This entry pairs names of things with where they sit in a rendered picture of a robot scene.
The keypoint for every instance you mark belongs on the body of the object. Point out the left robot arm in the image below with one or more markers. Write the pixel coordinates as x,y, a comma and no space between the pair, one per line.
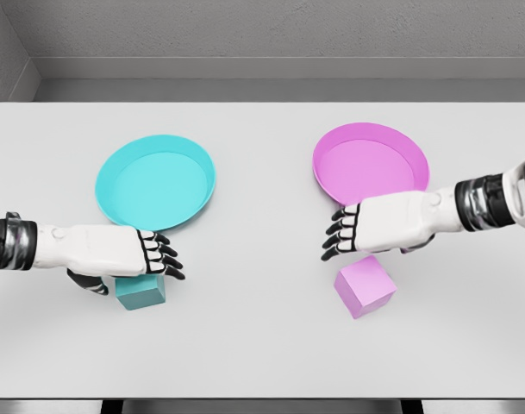
29,246

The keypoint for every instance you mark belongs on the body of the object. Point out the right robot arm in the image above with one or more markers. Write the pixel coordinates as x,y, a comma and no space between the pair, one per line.
482,202

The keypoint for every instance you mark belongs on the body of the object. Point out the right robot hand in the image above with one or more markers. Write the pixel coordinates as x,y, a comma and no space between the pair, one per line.
383,222

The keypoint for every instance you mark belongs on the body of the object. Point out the pink plate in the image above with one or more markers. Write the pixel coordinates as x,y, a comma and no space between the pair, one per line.
370,166

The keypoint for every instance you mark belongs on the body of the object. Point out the pink block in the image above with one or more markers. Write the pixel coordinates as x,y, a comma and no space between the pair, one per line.
365,286

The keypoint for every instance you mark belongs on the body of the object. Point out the cyan plate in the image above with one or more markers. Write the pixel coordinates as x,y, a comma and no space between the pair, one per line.
158,183

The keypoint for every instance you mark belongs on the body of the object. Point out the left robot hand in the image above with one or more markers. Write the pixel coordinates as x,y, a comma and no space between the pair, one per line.
115,252

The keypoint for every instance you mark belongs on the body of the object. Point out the cyan block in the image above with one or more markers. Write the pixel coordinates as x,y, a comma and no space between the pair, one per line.
143,293

